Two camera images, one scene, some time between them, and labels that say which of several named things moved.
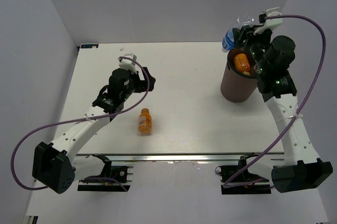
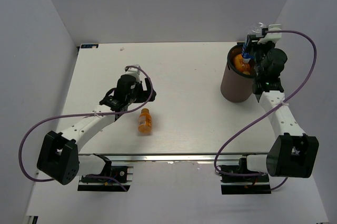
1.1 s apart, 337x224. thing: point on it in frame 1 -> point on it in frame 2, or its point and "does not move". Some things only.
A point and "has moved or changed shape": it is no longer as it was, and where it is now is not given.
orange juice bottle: (242, 64) does not move
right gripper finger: (239, 38) -> (249, 47)
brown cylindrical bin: (236, 87) does not move
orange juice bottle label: (145, 121) does not move
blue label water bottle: (228, 42) has moved or changed shape
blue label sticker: (89, 46) does not move
